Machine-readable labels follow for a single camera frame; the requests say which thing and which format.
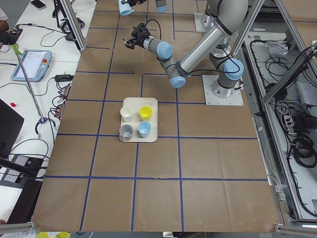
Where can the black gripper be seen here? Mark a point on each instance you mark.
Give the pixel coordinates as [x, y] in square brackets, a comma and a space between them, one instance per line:
[138, 41]
[129, 2]

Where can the pale green plastic cup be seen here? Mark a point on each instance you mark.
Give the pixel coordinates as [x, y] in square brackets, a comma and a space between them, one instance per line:
[127, 113]

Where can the yellow plastic cup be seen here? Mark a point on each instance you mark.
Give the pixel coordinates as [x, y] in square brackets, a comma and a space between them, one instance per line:
[145, 113]

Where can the light blue plastic cup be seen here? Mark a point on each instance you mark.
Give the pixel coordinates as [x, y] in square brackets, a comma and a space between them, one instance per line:
[144, 129]

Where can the grey plastic cup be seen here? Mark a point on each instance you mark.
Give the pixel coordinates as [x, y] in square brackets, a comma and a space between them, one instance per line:
[126, 132]

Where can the black power adapter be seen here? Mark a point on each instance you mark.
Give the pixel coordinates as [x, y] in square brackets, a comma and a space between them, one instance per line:
[63, 77]

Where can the cream plastic tray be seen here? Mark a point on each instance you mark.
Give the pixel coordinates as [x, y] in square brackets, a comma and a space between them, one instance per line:
[136, 103]

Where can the long metal rod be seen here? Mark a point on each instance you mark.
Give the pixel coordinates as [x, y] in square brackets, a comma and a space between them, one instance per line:
[42, 120]

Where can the green plastic printed part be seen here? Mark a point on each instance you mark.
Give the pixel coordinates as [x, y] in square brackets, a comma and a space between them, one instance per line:
[15, 48]

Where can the person in white shirt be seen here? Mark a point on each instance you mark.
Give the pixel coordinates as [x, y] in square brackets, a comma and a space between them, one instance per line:
[5, 36]

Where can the aluminium frame post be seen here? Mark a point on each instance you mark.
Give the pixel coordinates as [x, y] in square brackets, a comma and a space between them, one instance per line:
[74, 25]

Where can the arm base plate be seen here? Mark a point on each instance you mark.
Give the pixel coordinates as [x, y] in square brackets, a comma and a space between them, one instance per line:
[215, 95]
[202, 22]

